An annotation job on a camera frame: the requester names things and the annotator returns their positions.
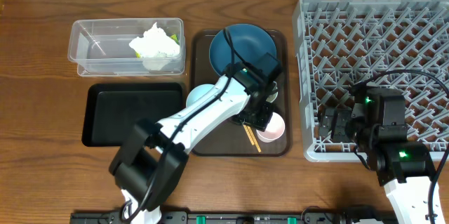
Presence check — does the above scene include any pink plastic cup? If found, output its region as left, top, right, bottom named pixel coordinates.
left=256, top=112, right=286, bottom=143

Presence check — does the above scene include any dark blue plate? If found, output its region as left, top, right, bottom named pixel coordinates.
left=209, top=24, right=277, bottom=75

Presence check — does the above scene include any white paper napkin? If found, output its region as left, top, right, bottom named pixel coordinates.
left=128, top=22, right=181, bottom=59

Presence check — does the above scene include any cream white plastic cup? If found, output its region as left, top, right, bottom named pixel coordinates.
left=266, top=81, right=278, bottom=103

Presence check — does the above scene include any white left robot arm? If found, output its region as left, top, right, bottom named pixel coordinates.
left=109, top=62, right=282, bottom=223

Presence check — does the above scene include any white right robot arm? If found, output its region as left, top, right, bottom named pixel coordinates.
left=319, top=104, right=445, bottom=223

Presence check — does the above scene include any grey plastic dishwasher rack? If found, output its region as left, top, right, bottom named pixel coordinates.
left=293, top=0, right=448, bottom=162

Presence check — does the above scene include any clear plastic waste bin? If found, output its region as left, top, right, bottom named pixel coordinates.
left=67, top=18, right=186, bottom=77

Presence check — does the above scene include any wooden chopstick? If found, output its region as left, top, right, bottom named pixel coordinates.
left=243, top=125, right=255, bottom=146
left=247, top=126, right=262, bottom=153

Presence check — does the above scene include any brown plastic serving tray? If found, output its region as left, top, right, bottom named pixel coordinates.
left=189, top=29, right=292, bottom=157

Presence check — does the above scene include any light blue bowl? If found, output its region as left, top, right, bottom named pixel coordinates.
left=186, top=84, right=214, bottom=107

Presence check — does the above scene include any black plastic tray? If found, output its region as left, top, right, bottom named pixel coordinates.
left=81, top=83, right=183, bottom=147

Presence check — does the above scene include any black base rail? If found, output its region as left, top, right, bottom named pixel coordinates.
left=69, top=205, right=399, bottom=224

